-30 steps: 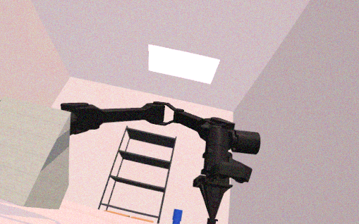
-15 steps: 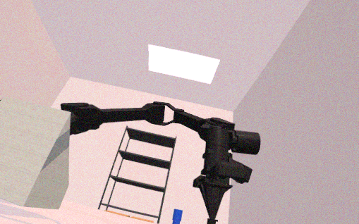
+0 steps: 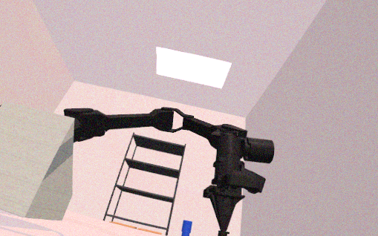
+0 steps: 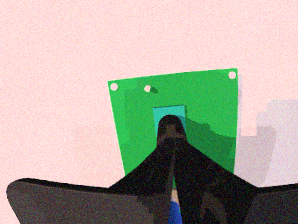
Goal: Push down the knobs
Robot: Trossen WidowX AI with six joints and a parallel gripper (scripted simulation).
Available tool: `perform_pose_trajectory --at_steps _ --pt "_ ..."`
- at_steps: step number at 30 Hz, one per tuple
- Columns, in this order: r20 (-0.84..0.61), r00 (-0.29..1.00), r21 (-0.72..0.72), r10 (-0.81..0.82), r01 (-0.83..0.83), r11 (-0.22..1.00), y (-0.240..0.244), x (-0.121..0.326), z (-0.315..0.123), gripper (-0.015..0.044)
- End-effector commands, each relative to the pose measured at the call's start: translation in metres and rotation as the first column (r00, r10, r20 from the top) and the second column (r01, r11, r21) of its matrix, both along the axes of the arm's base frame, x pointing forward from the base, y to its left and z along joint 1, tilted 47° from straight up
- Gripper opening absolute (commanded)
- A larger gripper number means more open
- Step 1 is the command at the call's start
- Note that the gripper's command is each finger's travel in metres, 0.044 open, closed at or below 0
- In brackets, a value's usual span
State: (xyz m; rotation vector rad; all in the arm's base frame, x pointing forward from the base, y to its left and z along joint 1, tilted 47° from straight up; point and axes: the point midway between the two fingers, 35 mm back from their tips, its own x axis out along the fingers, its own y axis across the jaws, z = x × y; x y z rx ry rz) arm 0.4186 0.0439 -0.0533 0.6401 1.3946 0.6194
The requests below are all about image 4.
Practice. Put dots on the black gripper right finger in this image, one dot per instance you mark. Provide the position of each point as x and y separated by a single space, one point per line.
208 194

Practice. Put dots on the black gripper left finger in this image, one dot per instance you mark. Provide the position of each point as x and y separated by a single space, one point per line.
141 197

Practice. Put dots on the green circuit board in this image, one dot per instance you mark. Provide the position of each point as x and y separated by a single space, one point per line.
200 107

